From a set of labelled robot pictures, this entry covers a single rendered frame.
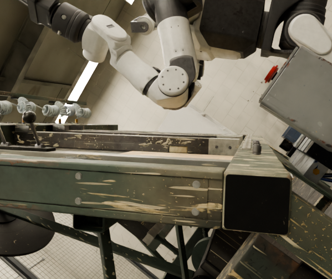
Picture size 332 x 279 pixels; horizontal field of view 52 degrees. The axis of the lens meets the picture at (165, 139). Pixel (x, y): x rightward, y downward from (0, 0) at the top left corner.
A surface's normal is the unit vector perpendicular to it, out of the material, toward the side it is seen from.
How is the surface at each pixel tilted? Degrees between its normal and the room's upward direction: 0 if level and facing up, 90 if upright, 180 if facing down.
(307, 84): 90
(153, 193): 90
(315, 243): 90
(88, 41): 105
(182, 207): 90
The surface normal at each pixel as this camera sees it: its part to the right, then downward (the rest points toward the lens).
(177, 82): -0.05, -0.23
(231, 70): -0.27, 0.08
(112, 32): 0.39, -0.62
